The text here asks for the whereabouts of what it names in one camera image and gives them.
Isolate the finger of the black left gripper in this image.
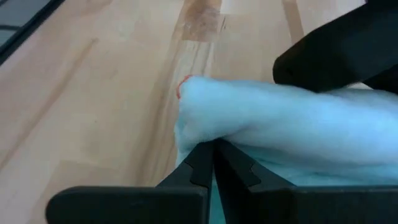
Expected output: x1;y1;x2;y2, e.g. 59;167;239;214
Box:
272;0;398;95

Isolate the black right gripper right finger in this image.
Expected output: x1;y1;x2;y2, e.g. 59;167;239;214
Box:
215;139;398;224

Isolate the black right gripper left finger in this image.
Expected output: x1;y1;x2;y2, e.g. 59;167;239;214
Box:
45;139;215;224

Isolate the dinosaur print towel green border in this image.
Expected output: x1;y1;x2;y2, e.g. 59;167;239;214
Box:
173;74;398;224

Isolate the black metal table frame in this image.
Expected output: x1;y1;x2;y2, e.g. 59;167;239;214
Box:
0;0;67;65

